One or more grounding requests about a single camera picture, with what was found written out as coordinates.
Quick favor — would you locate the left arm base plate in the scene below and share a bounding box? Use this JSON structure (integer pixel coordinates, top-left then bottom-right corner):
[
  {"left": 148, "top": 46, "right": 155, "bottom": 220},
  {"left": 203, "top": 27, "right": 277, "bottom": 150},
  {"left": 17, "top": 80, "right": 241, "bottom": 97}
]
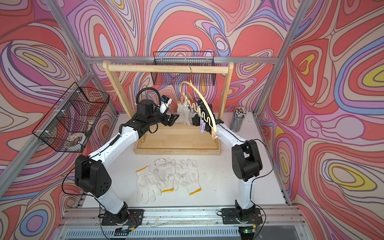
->
[{"left": 102, "top": 209, "right": 144, "bottom": 227}]

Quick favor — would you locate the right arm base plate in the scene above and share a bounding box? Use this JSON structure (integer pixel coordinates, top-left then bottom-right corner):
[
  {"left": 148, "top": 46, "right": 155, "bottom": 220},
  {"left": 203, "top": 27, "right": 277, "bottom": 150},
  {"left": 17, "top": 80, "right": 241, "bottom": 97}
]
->
[{"left": 217, "top": 206, "right": 263, "bottom": 226}]

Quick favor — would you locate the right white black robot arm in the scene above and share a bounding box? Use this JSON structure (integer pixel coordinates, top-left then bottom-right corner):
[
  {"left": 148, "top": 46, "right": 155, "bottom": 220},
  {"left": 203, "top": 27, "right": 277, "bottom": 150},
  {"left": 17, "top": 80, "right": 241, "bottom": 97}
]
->
[{"left": 198, "top": 100, "right": 263, "bottom": 222}]

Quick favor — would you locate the side black wire basket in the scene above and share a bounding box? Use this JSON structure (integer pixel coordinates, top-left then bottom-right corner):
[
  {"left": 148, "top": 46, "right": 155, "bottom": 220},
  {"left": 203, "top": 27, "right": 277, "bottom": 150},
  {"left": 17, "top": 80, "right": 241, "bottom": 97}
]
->
[{"left": 32, "top": 83, "right": 110, "bottom": 153}]

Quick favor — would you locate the purple clothes peg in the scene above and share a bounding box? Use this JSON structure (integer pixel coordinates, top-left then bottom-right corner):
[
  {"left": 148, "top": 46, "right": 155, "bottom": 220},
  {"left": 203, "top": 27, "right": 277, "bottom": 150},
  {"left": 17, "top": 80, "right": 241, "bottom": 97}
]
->
[{"left": 200, "top": 121, "right": 206, "bottom": 133}]

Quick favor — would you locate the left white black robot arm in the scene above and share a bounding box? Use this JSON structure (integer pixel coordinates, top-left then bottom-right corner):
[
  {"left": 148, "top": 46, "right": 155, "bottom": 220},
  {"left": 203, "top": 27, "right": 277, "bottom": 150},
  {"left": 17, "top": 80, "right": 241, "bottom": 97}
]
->
[{"left": 75, "top": 96, "right": 179, "bottom": 217}]

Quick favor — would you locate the mesh pencil cup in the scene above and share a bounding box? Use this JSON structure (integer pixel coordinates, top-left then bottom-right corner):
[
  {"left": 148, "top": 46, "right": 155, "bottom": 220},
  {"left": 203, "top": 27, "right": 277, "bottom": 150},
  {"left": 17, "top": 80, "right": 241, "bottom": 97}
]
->
[{"left": 230, "top": 107, "right": 248, "bottom": 133}]

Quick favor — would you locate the back black wire basket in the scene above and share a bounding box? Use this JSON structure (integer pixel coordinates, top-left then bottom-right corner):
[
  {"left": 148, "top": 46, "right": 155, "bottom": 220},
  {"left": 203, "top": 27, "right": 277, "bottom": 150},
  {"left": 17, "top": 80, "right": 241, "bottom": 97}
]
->
[{"left": 150, "top": 50, "right": 217, "bottom": 87}]

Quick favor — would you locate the yellow curved clip hanger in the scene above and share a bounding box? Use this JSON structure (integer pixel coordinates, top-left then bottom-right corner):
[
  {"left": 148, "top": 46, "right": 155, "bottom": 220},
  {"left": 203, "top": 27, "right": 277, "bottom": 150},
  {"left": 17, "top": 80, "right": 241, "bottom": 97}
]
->
[{"left": 179, "top": 66, "right": 219, "bottom": 139}]

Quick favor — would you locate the wooden hanging rack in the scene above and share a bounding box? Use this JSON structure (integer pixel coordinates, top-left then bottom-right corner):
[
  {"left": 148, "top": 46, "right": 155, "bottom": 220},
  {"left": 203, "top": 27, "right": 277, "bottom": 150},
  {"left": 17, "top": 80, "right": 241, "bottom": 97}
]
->
[{"left": 102, "top": 60, "right": 235, "bottom": 156}]

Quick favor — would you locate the aluminium front rail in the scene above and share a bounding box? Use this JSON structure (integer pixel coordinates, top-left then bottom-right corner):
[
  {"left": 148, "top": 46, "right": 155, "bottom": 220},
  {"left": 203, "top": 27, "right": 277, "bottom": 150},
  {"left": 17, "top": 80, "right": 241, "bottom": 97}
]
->
[{"left": 53, "top": 206, "right": 314, "bottom": 240}]

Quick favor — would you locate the white glove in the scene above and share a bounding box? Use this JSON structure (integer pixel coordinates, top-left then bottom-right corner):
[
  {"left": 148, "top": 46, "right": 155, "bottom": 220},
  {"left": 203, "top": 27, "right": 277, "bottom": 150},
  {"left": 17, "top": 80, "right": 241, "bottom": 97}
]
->
[
  {"left": 136, "top": 166, "right": 162, "bottom": 204},
  {"left": 174, "top": 159, "right": 201, "bottom": 195},
  {"left": 153, "top": 158, "right": 179, "bottom": 193},
  {"left": 175, "top": 102, "right": 192, "bottom": 126}
]

